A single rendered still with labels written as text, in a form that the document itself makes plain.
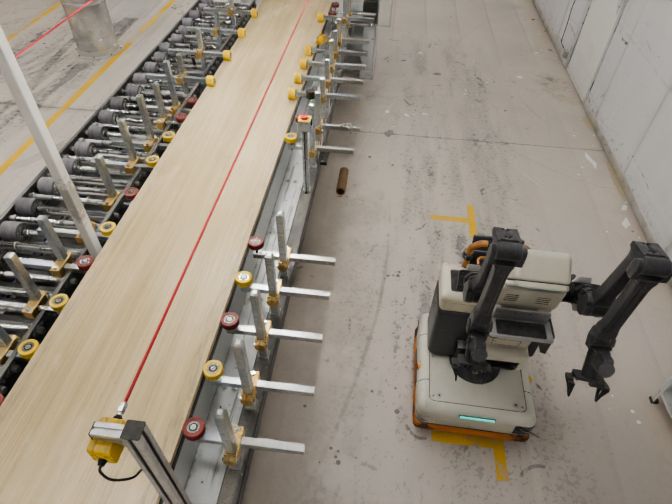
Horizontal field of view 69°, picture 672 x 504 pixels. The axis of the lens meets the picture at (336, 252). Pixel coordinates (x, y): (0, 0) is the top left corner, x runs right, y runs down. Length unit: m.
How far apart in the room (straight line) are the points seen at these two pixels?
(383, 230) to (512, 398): 1.72
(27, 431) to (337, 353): 1.74
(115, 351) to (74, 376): 0.17
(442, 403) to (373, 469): 0.51
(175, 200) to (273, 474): 1.58
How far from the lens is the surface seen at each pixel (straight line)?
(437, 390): 2.78
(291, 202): 3.20
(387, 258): 3.72
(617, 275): 1.88
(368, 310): 3.37
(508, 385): 2.90
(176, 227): 2.71
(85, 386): 2.22
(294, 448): 1.97
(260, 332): 2.16
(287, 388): 2.10
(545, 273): 1.95
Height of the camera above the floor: 2.66
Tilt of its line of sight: 45 degrees down
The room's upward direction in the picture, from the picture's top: 1 degrees clockwise
